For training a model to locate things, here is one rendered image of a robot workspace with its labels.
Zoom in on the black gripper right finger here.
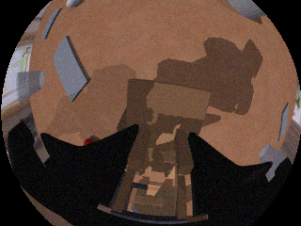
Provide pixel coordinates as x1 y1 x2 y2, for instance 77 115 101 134
188 132 274 218

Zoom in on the white ball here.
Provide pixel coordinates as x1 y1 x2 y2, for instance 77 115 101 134
65 0 80 8

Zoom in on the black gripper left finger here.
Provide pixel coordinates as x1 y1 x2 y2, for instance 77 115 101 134
40 124 139 207

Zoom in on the dark red ball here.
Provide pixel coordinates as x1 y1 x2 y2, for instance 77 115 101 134
84 138 94 146

